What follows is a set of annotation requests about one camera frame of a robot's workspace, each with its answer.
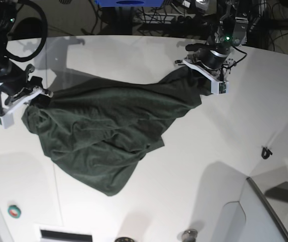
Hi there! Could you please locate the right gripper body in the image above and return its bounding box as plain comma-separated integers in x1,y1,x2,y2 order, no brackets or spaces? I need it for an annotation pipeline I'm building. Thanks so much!
0,61,43,97

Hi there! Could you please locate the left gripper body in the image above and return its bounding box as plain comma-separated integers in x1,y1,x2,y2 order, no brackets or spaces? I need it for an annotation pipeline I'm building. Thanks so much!
185,43,248,74

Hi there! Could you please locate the dark green t-shirt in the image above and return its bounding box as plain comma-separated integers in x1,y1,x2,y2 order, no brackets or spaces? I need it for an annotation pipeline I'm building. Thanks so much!
22,67,210,196

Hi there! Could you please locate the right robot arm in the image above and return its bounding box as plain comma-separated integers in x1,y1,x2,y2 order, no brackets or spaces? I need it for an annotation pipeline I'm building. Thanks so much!
0,1,48,96

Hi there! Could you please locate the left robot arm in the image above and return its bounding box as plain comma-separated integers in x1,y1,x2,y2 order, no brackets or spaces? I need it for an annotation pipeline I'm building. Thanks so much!
186,1,251,71

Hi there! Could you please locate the black power strip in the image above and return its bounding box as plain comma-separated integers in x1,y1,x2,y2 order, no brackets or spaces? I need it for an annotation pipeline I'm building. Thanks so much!
133,12,195,24

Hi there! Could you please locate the small black clip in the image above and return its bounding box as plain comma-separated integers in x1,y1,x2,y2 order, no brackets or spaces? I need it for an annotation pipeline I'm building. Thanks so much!
261,146,273,160

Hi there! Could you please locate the blue box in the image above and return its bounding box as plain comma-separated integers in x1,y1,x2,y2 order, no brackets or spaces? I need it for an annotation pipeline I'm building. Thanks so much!
95,0,171,8

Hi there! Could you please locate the round metal knob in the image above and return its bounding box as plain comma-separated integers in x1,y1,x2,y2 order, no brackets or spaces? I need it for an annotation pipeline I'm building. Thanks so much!
181,229,198,242

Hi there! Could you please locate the black round dial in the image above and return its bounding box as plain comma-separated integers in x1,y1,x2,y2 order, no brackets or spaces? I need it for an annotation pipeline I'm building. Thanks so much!
114,237,135,242

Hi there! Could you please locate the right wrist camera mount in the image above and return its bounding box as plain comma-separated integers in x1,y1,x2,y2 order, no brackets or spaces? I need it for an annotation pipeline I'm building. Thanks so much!
0,86,53,129

